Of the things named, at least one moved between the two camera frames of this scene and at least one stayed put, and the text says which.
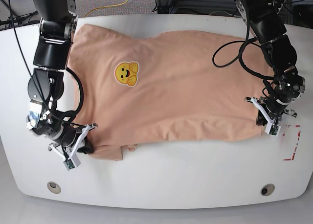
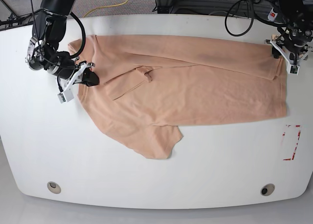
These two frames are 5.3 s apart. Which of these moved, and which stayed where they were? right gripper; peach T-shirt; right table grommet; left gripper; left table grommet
Moved: peach T-shirt; left gripper; right gripper
Stayed: right table grommet; left table grommet
